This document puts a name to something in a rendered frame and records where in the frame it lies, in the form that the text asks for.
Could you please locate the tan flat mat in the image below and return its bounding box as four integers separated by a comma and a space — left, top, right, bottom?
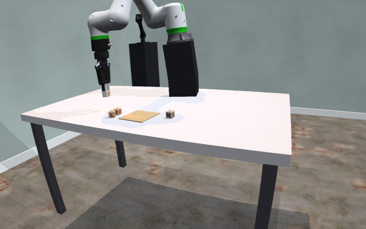
118, 110, 160, 123

